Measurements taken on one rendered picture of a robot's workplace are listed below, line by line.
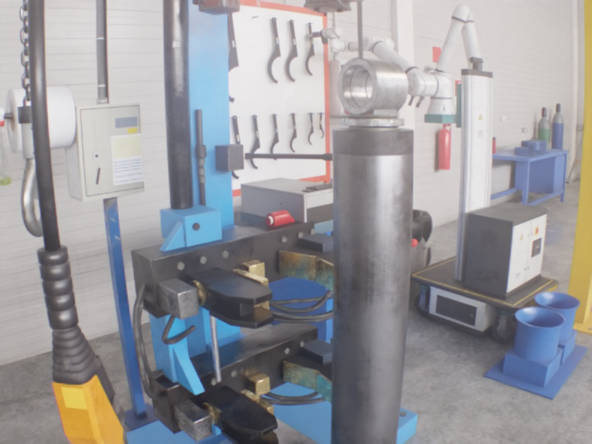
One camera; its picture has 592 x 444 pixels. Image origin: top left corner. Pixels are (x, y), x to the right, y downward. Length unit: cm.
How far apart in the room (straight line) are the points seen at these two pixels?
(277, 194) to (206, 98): 49
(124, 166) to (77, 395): 155
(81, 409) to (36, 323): 274
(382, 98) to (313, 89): 327
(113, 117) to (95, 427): 159
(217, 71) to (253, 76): 212
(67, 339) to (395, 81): 95
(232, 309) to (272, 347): 52
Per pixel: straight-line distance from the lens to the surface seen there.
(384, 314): 134
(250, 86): 403
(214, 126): 193
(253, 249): 182
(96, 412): 79
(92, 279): 354
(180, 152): 177
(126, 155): 220
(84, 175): 214
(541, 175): 829
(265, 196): 213
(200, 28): 192
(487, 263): 335
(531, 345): 296
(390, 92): 127
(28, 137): 82
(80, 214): 342
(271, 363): 205
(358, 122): 125
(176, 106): 176
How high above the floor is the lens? 154
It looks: 13 degrees down
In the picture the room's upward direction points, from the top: 1 degrees counter-clockwise
